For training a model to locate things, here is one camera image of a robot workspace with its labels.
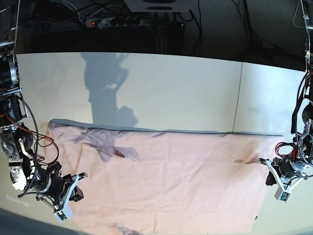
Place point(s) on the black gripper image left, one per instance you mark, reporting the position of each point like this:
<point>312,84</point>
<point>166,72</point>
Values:
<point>55,186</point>

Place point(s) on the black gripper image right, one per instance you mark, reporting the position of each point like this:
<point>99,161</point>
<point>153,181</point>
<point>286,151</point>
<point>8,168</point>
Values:
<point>287,170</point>

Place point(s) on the pink T-shirt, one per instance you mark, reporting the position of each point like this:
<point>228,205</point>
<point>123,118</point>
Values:
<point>165,182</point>

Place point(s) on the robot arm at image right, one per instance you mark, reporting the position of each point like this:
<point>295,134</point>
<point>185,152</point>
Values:
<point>301,148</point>

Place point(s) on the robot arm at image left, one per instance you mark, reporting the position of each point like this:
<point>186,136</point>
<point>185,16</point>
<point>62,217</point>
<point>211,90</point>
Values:
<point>27,171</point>

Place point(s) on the black power adapter box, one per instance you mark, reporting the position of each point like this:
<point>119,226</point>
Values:
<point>175,37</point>

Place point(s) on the metal table leg column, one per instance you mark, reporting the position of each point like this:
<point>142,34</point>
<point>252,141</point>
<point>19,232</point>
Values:
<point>161,39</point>

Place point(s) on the black power strip red switch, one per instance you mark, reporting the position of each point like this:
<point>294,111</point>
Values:
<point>112,22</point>

